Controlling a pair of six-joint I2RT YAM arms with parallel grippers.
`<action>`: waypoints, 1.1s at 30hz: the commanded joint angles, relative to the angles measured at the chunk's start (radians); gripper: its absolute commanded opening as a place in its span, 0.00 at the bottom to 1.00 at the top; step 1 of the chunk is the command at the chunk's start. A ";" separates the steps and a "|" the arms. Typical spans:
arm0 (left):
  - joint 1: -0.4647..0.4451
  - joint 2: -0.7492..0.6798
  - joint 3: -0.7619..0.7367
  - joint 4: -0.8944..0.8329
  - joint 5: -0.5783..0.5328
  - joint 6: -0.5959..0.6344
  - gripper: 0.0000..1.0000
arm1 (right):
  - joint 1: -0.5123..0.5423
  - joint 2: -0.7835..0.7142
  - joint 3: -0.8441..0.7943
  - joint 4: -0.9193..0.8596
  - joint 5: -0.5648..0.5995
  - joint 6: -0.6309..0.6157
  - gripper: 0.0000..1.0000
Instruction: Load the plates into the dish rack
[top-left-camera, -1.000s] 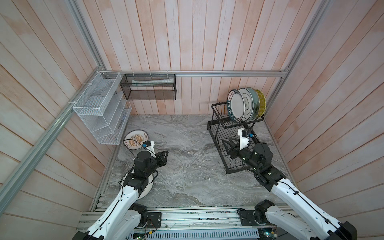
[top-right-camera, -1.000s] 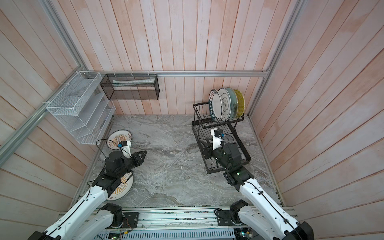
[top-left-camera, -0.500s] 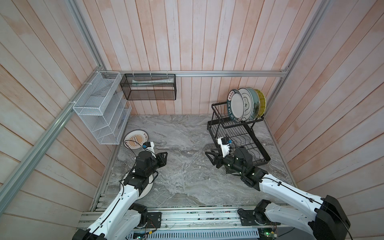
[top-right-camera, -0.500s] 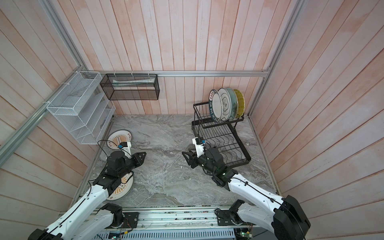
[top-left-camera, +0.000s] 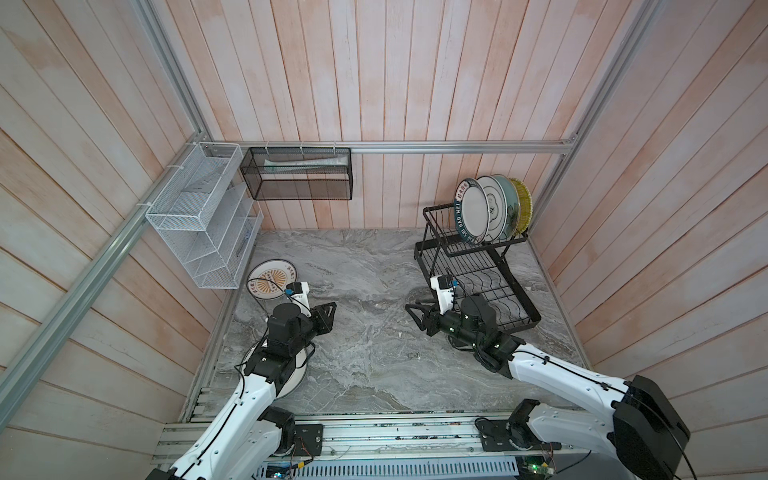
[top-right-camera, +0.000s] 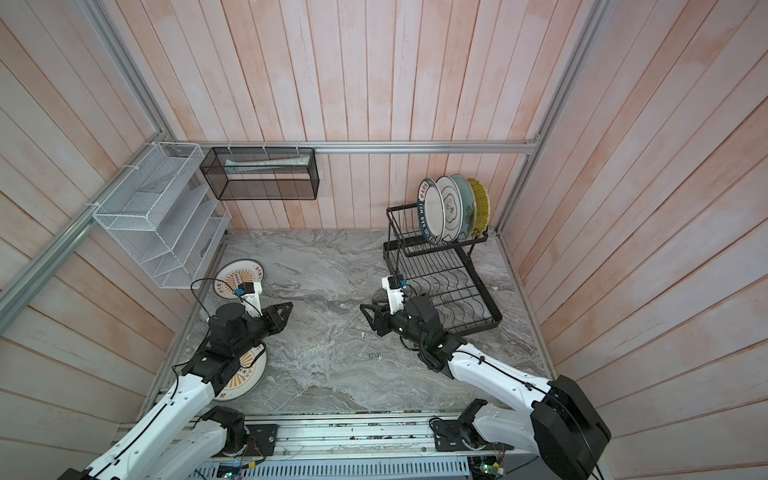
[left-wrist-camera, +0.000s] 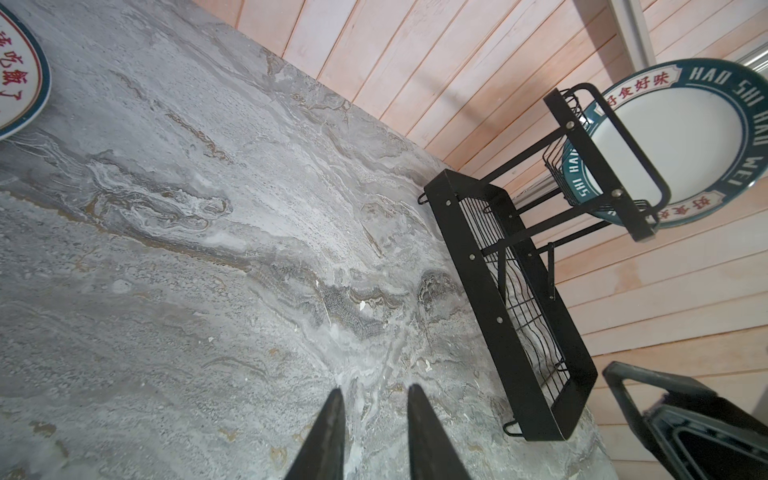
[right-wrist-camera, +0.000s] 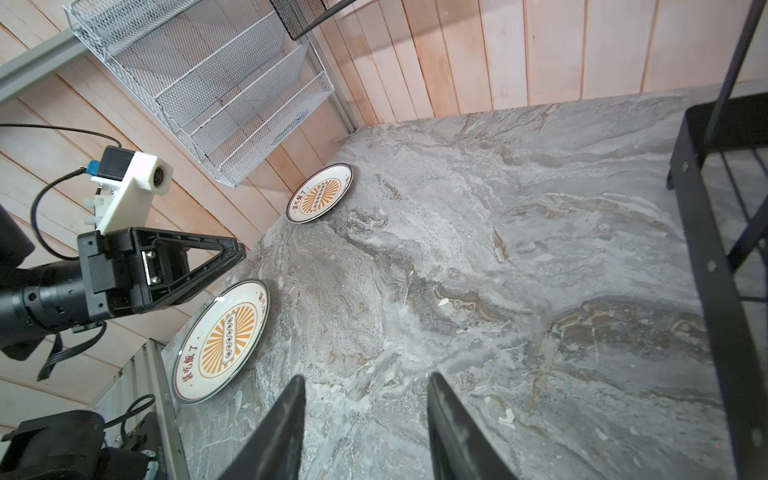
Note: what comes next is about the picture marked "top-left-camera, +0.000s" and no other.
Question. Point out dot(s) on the white wire mesh shelf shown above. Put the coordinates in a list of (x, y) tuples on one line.
[(205, 218)]

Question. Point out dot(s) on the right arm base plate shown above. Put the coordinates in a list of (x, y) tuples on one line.
[(506, 435)]

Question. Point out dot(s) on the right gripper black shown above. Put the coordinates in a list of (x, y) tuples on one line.
[(429, 318)]

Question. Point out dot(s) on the black two-tier dish rack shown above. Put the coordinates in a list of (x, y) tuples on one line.
[(480, 269)]

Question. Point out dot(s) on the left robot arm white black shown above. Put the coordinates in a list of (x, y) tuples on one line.
[(249, 429)]

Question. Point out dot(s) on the black mesh wall basket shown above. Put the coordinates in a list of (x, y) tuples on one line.
[(298, 173)]

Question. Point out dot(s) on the orange sunburst plate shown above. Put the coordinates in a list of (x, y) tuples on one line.
[(297, 378), (269, 279)]

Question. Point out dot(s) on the yellow woven round plate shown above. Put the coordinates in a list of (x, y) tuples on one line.
[(525, 205)]

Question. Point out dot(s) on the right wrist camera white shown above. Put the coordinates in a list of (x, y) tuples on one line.
[(444, 289)]

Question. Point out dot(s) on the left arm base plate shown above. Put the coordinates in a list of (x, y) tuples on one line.
[(302, 439)]

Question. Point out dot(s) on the mint green flower plate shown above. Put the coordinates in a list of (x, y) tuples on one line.
[(513, 207)]

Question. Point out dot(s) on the white plate dark rim characters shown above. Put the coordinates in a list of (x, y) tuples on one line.
[(497, 207)]

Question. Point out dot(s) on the left aluminium frame bar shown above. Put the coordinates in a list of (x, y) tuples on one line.
[(38, 353)]

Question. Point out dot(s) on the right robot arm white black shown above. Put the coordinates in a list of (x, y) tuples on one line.
[(631, 421)]

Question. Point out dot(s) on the horizontal aluminium frame bar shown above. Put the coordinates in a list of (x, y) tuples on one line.
[(426, 147)]

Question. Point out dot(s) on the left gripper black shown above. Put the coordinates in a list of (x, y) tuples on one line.
[(323, 310)]

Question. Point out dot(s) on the white plate green lettered rim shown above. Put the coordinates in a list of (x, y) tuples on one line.
[(471, 211)]

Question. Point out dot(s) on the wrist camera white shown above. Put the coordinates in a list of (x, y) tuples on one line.
[(444, 289), (297, 293)]

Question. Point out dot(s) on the right aluminium frame post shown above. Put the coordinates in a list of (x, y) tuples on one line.
[(637, 20)]

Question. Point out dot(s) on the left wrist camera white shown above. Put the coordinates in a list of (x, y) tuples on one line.
[(297, 293)]

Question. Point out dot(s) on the aluminium mounting rail base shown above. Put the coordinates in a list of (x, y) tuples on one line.
[(444, 443)]

